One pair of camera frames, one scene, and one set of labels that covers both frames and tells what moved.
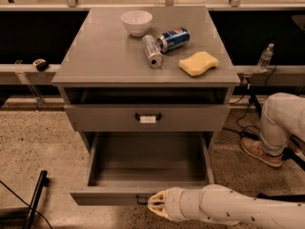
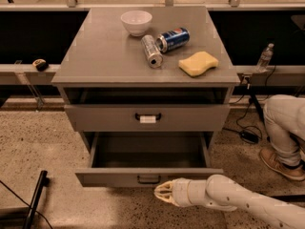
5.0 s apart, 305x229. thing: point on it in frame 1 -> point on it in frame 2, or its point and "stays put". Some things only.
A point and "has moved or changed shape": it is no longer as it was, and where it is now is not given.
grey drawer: (128, 168) has moved or changed shape
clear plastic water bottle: (264, 58) stays put
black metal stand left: (44, 181) stays put
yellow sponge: (197, 63) stays put
